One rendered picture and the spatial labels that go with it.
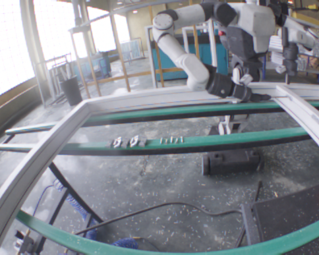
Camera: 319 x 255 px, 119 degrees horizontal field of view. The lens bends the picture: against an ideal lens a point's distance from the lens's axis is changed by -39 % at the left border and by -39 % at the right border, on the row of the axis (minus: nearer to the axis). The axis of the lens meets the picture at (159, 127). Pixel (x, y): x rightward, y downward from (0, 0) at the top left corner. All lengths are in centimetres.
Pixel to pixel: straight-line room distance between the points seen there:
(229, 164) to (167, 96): 87
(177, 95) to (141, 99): 17
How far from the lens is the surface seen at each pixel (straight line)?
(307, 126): 66
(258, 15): 83
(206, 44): 429
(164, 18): 64
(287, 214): 72
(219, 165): 135
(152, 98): 72
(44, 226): 45
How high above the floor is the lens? 116
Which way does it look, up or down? 32 degrees down
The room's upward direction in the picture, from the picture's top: 10 degrees counter-clockwise
